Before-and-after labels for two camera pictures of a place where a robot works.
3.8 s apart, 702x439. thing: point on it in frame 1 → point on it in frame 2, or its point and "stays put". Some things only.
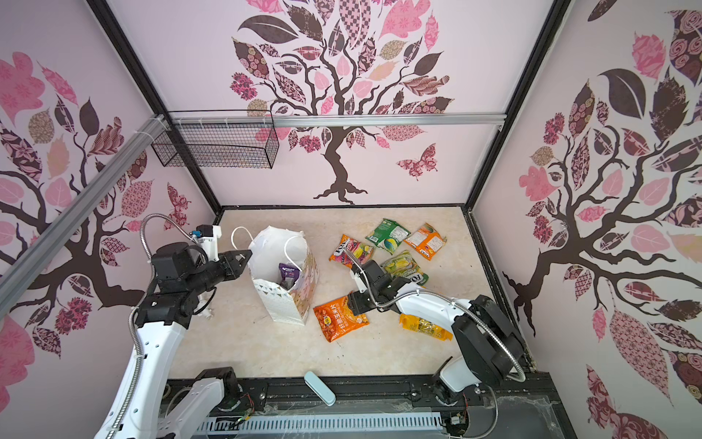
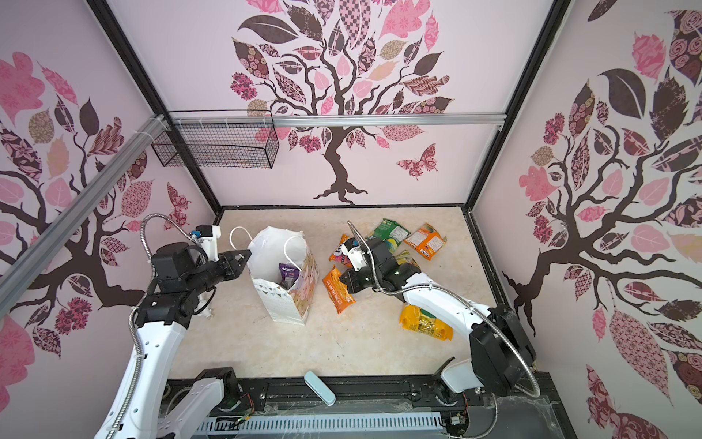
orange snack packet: x=338 y=318 → x=337 y=291
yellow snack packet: x=420 y=325 stays put
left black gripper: x=235 y=267 stays put
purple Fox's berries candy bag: x=289 y=273 stays put
